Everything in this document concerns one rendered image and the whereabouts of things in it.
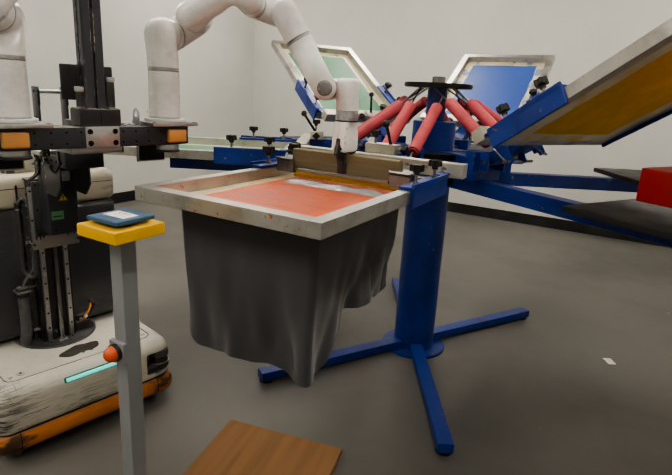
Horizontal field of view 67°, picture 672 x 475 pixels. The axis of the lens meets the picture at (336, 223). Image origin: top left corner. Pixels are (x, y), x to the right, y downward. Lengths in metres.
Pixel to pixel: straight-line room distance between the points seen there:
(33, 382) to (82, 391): 0.17
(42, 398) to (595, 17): 5.23
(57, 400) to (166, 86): 1.13
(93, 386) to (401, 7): 5.14
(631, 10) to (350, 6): 2.94
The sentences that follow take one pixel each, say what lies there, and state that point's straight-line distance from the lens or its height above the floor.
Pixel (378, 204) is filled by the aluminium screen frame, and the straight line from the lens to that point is 1.29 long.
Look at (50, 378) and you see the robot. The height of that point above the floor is 0.27.
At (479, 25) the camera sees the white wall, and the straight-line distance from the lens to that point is 5.88.
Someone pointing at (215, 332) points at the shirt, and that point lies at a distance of 1.51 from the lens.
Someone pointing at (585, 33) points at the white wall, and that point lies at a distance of 5.67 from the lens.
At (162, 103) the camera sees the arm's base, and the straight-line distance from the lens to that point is 1.72.
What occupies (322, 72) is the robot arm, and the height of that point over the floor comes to 1.31.
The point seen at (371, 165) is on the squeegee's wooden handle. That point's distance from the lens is 1.64.
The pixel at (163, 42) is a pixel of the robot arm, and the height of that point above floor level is 1.37.
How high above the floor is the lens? 1.25
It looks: 14 degrees down
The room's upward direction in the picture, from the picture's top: 3 degrees clockwise
